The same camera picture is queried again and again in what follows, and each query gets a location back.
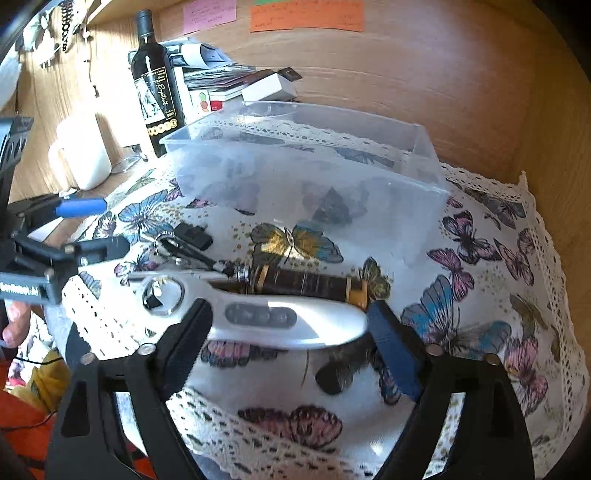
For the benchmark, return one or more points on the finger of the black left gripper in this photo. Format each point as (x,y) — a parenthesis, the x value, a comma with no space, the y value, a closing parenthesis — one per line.
(87,249)

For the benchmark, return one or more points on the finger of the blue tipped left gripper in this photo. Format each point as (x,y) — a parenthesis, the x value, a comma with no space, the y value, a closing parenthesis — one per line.
(81,207)

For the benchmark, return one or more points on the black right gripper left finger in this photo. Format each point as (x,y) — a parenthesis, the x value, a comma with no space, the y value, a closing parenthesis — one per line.
(87,440)

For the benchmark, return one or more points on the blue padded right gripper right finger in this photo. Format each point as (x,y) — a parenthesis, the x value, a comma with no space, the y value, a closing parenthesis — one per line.
(491,441)

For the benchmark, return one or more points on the silver keys with black fob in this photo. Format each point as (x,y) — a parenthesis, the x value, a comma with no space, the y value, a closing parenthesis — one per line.
(185,246)

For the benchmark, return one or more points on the white handheld luggage scale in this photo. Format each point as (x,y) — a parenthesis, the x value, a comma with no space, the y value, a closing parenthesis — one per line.
(163,298)

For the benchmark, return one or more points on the person's left hand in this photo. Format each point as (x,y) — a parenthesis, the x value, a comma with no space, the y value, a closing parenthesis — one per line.
(18,317)

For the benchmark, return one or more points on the yellow cloth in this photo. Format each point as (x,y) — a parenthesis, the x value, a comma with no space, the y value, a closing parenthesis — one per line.
(47,385)

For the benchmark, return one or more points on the white mug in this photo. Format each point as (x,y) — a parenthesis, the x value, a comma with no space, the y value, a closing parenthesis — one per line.
(78,157)

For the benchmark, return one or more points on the dark wine bottle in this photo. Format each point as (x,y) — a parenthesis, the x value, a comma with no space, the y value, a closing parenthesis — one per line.
(155,84)

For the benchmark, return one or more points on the brown striped thread spool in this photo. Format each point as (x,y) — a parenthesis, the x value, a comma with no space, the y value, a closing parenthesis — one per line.
(270,280)

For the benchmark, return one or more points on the stack of books and papers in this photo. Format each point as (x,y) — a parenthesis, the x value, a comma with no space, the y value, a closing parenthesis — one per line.
(207,79)

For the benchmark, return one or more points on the butterfly print lace tablecloth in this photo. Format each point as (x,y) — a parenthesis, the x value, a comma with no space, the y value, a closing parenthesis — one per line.
(298,391)

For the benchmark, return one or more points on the pink sticky note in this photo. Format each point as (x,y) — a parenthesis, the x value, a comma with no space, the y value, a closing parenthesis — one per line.
(200,15)

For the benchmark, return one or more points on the small white box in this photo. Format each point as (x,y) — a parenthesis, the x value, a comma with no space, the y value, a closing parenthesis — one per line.
(270,88)

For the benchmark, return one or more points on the clear plastic storage box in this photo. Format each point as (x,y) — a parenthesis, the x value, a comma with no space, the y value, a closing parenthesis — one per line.
(318,175)

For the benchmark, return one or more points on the orange sticky note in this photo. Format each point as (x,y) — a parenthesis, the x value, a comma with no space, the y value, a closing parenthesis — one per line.
(289,15)

